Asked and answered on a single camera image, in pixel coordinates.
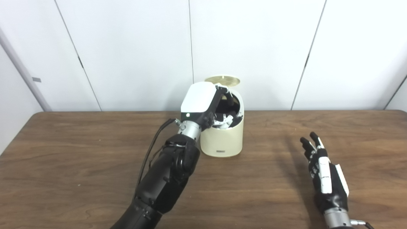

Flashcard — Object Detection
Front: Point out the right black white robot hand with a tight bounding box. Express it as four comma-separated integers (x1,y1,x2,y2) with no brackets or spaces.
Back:
300,132,349,214

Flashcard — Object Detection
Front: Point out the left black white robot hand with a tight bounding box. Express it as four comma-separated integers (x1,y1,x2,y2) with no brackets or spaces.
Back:
180,82,242,129

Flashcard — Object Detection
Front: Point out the cream round bin lid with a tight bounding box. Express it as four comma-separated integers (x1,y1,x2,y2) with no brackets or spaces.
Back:
204,75,241,87

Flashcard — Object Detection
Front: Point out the black bin liner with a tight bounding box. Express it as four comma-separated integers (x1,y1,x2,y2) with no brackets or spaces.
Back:
216,92,244,128

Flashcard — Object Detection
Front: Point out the cream-colored round bin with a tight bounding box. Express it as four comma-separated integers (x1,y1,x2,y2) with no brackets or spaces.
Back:
200,89,245,157

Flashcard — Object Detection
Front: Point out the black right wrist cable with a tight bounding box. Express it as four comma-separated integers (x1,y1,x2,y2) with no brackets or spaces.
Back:
350,219,376,229

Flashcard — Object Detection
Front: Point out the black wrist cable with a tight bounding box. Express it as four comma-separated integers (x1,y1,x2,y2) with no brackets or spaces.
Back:
135,118,185,191
350,219,376,229

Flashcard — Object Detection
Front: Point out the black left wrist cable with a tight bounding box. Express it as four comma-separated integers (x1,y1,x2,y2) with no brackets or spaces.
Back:
135,118,185,191

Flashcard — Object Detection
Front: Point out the grey wall post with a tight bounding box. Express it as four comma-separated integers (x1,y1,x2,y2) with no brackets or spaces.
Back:
0,27,52,112

